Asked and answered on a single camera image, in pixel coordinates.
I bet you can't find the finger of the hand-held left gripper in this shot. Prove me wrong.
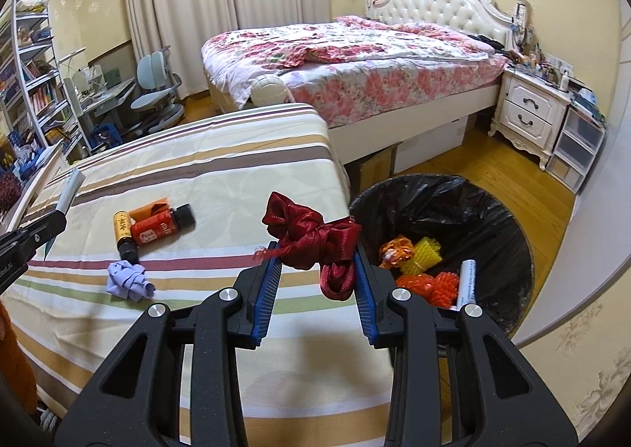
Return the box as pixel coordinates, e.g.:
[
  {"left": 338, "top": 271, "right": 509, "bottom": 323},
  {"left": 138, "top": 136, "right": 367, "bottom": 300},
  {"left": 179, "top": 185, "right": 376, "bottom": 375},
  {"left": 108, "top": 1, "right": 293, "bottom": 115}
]
[{"left": 0, "top": 211, "right": 68, "bottom": 257}]

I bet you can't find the striped bed sheet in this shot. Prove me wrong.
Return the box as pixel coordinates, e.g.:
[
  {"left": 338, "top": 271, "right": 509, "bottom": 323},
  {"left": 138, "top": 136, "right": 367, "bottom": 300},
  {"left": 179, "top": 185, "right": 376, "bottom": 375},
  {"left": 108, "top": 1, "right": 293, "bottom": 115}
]
[{"left": 10, "top": 103, "right": 395, "bottom": 447}]

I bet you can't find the clear plastic drawer unit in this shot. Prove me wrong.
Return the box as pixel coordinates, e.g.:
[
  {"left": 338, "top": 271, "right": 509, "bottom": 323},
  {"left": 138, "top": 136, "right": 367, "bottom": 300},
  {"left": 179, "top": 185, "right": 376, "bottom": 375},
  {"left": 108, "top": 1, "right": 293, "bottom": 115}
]
[{"left": 545, "top": 102, "right": 606, "bottom": 194}]

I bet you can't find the white bed with tufted headboard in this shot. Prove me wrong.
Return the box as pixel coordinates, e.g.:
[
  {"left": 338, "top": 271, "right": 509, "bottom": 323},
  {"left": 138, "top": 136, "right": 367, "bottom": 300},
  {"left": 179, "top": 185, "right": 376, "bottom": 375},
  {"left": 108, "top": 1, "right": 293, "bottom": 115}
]
[{"left": 201, "top": 0, "right": 531, "bottom": 167}]

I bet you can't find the grey white tube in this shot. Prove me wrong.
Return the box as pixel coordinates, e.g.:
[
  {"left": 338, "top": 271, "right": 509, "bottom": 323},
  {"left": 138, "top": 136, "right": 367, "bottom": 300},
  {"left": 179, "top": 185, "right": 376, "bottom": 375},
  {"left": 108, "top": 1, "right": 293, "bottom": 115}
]
[{"left": 43, "top": 168, "right": 86, "bottom": 261}]

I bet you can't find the white desk lamp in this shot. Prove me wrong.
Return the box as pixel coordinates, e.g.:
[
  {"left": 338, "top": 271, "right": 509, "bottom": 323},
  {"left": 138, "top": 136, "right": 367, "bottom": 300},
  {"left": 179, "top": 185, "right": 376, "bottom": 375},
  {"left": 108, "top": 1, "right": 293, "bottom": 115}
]
[{"left": 59, "top": 48, "right": 88, "bottom": 84}]

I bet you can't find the dark red ribbon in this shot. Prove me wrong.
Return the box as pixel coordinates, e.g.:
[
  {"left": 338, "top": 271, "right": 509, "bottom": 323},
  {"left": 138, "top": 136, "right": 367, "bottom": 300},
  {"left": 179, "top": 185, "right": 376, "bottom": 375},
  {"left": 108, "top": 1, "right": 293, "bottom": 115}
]
[{"left": 254, "top": 191, "right": 363, "bottom": 300}]

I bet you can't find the yellow foam net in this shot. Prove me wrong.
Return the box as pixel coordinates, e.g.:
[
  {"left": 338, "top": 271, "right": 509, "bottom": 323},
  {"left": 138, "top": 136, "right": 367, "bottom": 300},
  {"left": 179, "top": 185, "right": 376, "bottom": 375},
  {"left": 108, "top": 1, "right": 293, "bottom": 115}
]
[{"left": 411, "top": 236, "right": 442, "bottom": 276}]

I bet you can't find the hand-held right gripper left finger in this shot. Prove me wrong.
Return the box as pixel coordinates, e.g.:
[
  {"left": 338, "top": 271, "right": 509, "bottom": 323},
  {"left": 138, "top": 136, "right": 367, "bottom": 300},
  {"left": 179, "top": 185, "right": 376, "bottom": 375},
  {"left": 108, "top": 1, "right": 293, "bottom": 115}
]
[{"left": 54, "top": 240, "right": 285, "bottom": 447}]

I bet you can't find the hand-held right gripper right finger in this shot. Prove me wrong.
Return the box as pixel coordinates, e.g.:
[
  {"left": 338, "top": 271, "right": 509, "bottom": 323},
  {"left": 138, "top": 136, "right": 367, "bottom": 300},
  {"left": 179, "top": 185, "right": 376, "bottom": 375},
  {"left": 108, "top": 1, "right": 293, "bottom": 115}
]
[{"left": 354, "top": 245, "right": 579, "bottom": 447}]

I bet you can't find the trash bin with black bag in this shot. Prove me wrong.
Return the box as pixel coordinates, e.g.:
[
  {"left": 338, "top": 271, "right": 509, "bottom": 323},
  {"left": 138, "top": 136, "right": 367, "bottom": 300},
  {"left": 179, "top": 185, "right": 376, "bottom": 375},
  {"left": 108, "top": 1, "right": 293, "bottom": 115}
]
[{"left": 347, "top": 173, "right": 536, "bottom": 335}]

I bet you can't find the white storage box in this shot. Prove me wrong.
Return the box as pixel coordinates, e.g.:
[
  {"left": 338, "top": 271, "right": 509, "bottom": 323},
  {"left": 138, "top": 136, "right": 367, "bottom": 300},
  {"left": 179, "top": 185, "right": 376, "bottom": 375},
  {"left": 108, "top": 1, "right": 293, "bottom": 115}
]
[{"left": 394, "top": 114, "right": 469, "bottom": 175}]

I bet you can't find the purple crumpled paper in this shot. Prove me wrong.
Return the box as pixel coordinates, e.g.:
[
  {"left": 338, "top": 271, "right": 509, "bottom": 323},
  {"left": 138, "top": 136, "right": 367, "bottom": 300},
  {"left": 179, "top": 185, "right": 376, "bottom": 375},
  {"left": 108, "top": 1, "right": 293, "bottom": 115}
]
[{"left": 106, "top": 260, "right": 155, "bottom": 303}]

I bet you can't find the orange wrapper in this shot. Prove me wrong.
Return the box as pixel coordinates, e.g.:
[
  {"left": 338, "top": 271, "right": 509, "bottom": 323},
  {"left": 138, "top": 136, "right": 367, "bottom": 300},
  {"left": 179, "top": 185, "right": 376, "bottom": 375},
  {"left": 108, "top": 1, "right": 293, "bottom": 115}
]
[
  {"left": 129, "top": 198, "right": 171, "bottom": 222},
  {"left": 379, "top": 237, "right": 417, "bottom": 271}
]

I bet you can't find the white nightstand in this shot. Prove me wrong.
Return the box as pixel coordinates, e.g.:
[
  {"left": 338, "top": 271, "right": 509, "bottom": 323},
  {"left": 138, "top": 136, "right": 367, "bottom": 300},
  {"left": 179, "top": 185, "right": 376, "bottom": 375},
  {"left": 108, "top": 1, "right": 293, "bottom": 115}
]
[{"left": 488, "top": 67, "right": 573, "bottom": 172}]

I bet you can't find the brown cardboard box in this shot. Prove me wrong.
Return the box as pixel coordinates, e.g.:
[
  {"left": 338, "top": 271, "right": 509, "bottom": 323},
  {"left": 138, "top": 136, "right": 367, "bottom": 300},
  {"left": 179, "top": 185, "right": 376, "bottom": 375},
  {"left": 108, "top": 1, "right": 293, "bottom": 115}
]
[{"left": 355, "top": 144, "right": 401, "bottom": 192}]

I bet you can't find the pale blue desk chair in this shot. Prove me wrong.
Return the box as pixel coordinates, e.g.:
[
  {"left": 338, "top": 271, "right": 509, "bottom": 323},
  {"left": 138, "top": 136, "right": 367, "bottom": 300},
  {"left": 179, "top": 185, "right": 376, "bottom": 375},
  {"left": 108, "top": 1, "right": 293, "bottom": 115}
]
[{"left": 131, "top": 53, "right": 186, "bottom": 133}]

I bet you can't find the yellow small bottle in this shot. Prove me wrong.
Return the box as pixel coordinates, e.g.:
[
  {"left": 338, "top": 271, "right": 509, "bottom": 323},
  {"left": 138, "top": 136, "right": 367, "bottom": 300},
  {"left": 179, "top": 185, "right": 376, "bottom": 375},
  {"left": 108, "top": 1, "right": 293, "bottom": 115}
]
[{"left": 113, "top": 210, "right": 140, "bottom": 263}]

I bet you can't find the white bookshelf with books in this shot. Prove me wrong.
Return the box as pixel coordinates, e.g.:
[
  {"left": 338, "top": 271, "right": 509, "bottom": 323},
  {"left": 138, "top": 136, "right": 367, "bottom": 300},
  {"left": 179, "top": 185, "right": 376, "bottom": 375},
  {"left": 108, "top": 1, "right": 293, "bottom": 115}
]
[{"left": 0, "top": 0, "right": 86, "bottom": 168}]

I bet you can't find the grey study desk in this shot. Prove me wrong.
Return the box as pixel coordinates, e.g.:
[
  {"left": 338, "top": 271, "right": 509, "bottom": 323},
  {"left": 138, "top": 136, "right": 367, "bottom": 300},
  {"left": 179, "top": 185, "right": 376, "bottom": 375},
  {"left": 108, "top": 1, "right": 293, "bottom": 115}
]
[{"left": 64, "top": 80, "right": 137, "bottom": 153}]

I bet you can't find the red bottle with black cap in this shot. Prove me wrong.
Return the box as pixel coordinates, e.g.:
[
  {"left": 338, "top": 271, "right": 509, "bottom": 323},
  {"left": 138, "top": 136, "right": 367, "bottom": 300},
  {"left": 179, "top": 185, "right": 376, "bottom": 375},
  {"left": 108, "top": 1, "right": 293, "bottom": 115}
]
[{"left": 129, "top": 203, "right": 195, "bottom": 246}]

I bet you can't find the floral quilt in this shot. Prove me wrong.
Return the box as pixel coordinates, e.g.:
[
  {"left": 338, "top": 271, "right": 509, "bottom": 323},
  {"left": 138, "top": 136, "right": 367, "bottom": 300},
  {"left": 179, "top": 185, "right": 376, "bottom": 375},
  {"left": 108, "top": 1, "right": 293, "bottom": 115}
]
[{"left": 201, "top": 16, "right": 511, "bottom": 130}]

